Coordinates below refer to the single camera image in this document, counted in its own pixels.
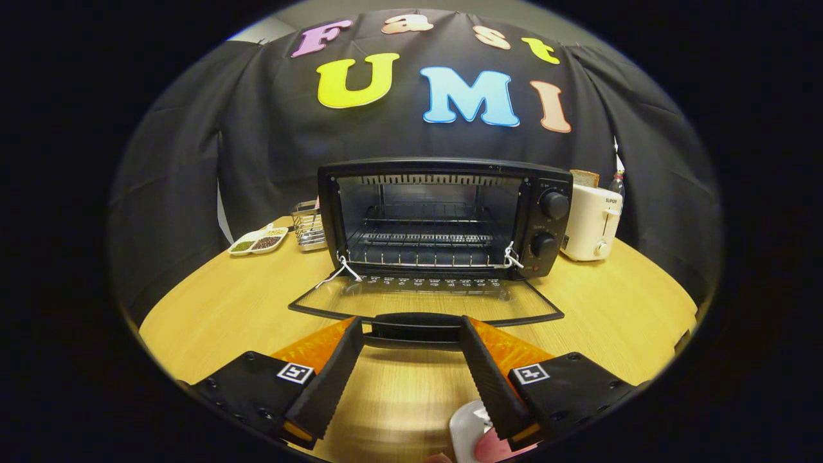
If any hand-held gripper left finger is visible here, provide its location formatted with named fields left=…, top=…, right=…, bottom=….
left=177, top=315, right=365, bottom=451

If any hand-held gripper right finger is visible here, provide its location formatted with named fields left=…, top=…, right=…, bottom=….
left=458, top=315, right=647, bottom=451

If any white square plate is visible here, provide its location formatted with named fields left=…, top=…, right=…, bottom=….
left=449, top=400, right=509, bottom=463

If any pink meat slice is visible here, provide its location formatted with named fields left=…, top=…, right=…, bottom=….
left=475, top=428, right=538, bottom=463

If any black toaster oven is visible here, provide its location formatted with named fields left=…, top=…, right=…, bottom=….
left=287, top=158, right=574, bottom=351

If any white toaster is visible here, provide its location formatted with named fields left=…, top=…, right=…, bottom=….
left=559, top=183, right=623, bottom=262

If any white divided dish with beans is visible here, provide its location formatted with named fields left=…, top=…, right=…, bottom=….
left=228, top=223, right=289, bottom=257

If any metal wire basket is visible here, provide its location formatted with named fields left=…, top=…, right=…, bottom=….
left=291, top=199, right=327, bottom=251

